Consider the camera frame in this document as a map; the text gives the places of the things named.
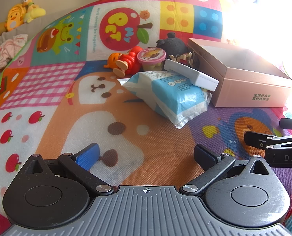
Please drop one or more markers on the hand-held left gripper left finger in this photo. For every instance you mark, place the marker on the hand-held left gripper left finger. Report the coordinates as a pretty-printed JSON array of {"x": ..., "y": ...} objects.
[{"x": 88, "y": 156}]

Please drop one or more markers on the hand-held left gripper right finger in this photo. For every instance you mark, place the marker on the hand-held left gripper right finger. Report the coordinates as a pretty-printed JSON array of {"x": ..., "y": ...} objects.
[{"x": 206, "y": 156}]

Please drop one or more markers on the pink cardboard box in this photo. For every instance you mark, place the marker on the pink cardboard box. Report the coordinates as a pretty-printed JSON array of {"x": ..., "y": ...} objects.
[{"x": 246, "y": 91}]

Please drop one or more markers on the blue white wet wipes packet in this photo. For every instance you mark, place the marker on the blue white wet wipes packet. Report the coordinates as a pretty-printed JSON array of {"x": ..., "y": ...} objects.
[{"x": 168, "y": 95}]

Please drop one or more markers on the white rectangular case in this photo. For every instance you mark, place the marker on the white rectangular case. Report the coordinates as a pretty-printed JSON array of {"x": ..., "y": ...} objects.
[{"x": 190, "y": 75}]

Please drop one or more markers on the red and orange toy figure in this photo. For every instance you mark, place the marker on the red and orange toy figure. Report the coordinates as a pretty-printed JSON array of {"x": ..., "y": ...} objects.
[{"x": 131, "y": 59}]

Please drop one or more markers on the yellow toy cup pink lid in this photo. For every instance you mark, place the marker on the yellow toy cup pink lid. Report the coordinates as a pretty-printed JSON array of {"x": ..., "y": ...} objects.
[{"x": 150, "y": 55}]

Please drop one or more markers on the black plush toy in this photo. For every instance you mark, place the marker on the black plush toy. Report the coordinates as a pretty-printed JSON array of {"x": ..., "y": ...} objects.
[{"x": 171, "y": 43}]

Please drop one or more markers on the colourful printed play mat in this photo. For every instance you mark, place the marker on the colourful printed play mat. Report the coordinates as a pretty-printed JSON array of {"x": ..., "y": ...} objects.
[{"x": 62, "y": 103}]

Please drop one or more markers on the pile of pink white clothes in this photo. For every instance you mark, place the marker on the pile of pink white clothes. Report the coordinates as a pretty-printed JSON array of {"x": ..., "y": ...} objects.
[{"x": 8, "y": 51}]

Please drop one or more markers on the yellow duck plush toy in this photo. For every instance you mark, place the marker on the yellow duck plush toy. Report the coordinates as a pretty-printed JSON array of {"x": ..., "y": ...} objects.
[{"x": 14, "y": 18}]

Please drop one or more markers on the small orange plush toy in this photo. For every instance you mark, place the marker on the small orange plush toy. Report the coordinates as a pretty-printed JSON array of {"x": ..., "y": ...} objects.
[{"x": 28, "y": 1}]

